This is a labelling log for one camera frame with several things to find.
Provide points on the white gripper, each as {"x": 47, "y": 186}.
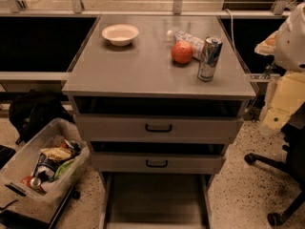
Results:
{"x": 292, "y": 47}

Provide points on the silver blue redbull can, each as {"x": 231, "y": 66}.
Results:
{"x": 209, "y": 58}

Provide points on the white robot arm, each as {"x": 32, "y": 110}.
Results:
{"x": 289, "y": 49}

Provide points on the grey metal drawer cabinet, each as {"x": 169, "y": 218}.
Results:
{"x": 142, "y": 79}

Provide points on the open bottom grey drawer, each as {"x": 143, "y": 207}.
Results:
{"x": 155, "y": 201}

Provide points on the top grey drawer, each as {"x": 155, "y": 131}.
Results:
{"x": 159, "y": 129}

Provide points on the middle grey drawer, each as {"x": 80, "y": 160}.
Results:
{"x": 157, "y": 163}

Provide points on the red can in bin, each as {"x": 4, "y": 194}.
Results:
{"x": 32, "y": 182}

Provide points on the black office chair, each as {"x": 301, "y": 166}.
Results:
{"x": 294, "y": 165}

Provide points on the red apple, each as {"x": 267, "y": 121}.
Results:
{"x": 182, "y": 52}

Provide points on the white ceramic bowl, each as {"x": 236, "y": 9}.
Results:
{"x": 120, "y": 35}

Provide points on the green snack bag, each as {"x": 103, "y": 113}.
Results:
{"x": 63, "y": 168}

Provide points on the clear plastic storage bin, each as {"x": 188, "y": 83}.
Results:
{"x": 23, "y": 163}

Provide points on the yellow chip bag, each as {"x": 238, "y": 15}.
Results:
{"x": 56, "y": 153}

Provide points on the blue white snack bag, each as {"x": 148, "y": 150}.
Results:
{"x": 45, "y": 168}

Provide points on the black backpack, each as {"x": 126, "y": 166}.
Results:
{"x": 30, "y": 113}

